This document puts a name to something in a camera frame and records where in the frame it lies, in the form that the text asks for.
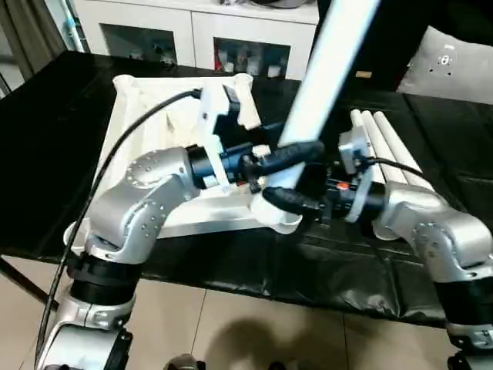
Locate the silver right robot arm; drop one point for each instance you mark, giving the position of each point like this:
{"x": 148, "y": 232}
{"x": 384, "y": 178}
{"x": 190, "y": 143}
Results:
{"x": 439, "y": 239}

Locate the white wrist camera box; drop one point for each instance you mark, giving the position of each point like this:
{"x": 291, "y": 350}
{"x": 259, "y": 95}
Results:
{"x": 223, "y": 108}
{"x": 354, "y": 150}

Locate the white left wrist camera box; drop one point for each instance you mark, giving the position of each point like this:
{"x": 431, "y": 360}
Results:
{"x": 223, "y": 108}

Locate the black work mat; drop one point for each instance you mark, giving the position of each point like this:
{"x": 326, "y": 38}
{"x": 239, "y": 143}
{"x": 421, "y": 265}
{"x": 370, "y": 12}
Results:
{"x": 46, "y": 154}

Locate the grey curtain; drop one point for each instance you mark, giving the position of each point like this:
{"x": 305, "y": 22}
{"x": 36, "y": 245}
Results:
{"x": 27, "y": 35}

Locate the light grey cushion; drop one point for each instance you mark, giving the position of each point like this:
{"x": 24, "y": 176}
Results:
{"x": 454, "y": 69}

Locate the white plastic table top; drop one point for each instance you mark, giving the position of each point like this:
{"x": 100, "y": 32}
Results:
{"x": 146, "y": 116}

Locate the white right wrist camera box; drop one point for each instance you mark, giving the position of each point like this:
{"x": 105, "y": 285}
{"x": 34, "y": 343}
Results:
{"x": 354, "y": 150}

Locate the white glass-door cabinet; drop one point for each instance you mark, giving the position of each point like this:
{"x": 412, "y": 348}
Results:
{"x": 192, "y": 31}

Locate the black stand leg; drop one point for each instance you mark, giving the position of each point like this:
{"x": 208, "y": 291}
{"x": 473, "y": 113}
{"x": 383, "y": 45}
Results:
{"x": 21, "y": 281}

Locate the small yellow label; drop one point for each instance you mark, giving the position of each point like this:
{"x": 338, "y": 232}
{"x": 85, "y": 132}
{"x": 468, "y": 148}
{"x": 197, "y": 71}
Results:
{"x": 363, "y": 75}

